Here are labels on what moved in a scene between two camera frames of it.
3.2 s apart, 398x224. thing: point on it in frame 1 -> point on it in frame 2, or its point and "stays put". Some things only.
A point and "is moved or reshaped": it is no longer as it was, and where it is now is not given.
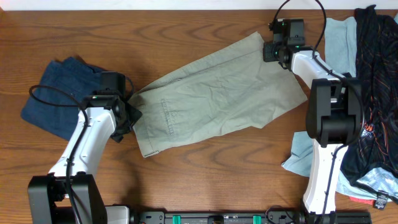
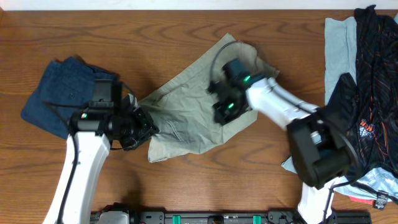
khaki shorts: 227,91 is moved or reshaped
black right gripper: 270,56 -> 219,116
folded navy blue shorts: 55,103 stays put
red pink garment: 366,201 stays put
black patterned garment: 376,145 stays put
